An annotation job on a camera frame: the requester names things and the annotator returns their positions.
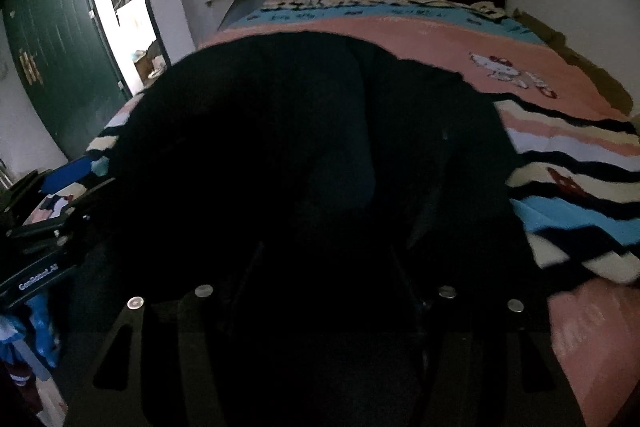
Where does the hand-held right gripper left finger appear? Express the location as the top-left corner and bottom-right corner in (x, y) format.
(62, 242), (267, 427)

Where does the black hooded jacket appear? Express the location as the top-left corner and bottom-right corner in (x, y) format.
(75, 31), (551, 427)

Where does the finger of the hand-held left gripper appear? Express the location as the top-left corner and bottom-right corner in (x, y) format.
(0, 156), (107, 214)
(6, 177), (117, 254)

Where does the cartoon cat printed blanket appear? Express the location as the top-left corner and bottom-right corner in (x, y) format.
(27, 0), (640, 427)

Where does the grey bedside table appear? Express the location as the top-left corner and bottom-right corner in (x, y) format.
(206, 0), (277, 34)

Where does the cardboard box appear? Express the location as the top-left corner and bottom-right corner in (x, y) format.
(133, 48), (159, 81)

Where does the green metal door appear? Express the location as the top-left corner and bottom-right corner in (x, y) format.
(2, 0), (133, 160)

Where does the blue plastic bag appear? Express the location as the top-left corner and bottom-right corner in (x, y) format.
(0, 292), (62, 372)

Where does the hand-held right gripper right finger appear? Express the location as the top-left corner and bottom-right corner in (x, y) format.
(390, 252), (586, 427)

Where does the olive green cloth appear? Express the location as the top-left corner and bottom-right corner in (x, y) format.
(512, 7), (634, 116)

